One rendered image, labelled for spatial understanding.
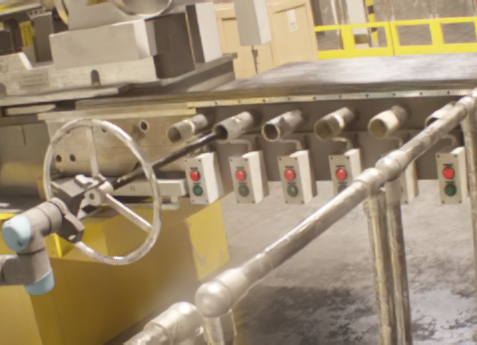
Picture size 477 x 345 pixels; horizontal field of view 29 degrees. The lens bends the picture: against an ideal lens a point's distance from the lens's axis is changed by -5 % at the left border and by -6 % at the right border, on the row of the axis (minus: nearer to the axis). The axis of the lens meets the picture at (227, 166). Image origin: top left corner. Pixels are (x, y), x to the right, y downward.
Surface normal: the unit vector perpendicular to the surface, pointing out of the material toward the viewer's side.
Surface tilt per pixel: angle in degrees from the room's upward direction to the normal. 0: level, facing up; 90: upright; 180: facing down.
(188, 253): 90
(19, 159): 90
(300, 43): 90
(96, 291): 90
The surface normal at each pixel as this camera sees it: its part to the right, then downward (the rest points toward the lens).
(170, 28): 0.83, -0.01
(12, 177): -0.52, 0.29
